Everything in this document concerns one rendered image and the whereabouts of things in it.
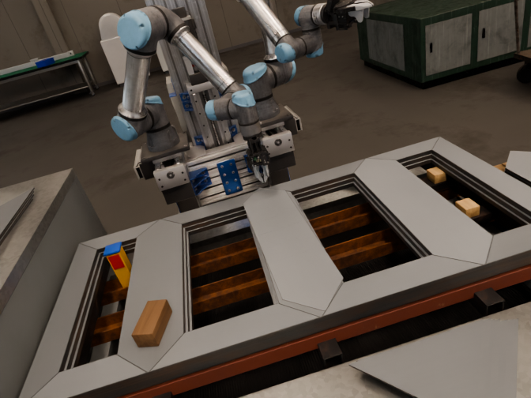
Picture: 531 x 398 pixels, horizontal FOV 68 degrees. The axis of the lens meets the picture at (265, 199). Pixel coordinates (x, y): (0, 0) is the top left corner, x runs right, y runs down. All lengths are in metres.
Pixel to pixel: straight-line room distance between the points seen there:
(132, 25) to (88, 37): 9.65
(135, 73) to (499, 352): 1.42
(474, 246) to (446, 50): 4.11
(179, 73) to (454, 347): 1.56
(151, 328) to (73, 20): 10.36
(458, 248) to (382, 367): 0.40
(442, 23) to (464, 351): 4.34
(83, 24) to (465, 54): 8.59
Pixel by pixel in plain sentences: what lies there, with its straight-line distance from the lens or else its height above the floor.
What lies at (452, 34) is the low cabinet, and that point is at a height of 0.55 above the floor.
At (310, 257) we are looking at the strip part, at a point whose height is 0.87.
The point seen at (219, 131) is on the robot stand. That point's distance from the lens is 2.00.
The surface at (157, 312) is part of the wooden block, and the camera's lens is 1.14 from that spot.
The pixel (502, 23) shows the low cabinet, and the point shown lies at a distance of 5.53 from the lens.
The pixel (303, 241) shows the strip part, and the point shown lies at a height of 0.87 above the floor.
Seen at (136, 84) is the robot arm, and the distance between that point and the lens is 1.62.
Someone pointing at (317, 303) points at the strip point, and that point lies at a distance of 1.07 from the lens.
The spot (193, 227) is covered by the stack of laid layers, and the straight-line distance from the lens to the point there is 1.57.
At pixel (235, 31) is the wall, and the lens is 11.13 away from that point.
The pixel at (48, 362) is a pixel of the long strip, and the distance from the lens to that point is 1.29.
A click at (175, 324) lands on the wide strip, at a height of 0.87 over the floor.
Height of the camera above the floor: 1.63
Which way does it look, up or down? 30 degrees down
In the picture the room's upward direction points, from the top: 15 degrees counter-clockwise
